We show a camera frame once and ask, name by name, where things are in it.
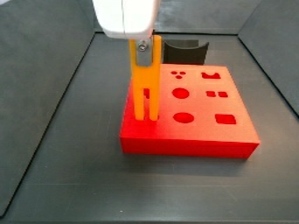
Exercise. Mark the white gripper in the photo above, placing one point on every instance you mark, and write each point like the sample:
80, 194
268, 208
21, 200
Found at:
128, 19

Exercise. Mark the red shape-sorter block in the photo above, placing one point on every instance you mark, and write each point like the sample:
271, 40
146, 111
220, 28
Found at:
203, 118

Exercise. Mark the yellow square-circle peg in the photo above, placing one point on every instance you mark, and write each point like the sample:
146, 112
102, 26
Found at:
145, 81

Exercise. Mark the black curved holder block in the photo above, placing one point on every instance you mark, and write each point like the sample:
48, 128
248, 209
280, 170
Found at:
184, 52

